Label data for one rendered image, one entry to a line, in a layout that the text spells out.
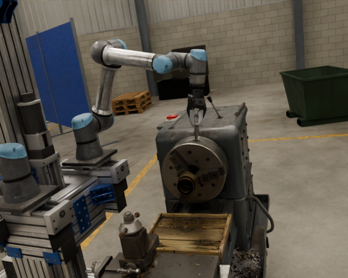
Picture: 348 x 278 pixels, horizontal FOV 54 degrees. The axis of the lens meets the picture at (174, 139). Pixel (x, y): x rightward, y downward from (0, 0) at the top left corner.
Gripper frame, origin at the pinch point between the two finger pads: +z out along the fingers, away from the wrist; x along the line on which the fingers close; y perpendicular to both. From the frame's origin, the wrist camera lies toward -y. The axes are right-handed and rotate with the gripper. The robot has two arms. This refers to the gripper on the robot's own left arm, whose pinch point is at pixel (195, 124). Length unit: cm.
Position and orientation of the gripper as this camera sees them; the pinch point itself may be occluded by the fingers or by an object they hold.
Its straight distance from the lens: 165.1
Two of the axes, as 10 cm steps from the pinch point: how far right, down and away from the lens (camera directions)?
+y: -0.7, -3.3, 9.4
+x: -10.0, 0.0, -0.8
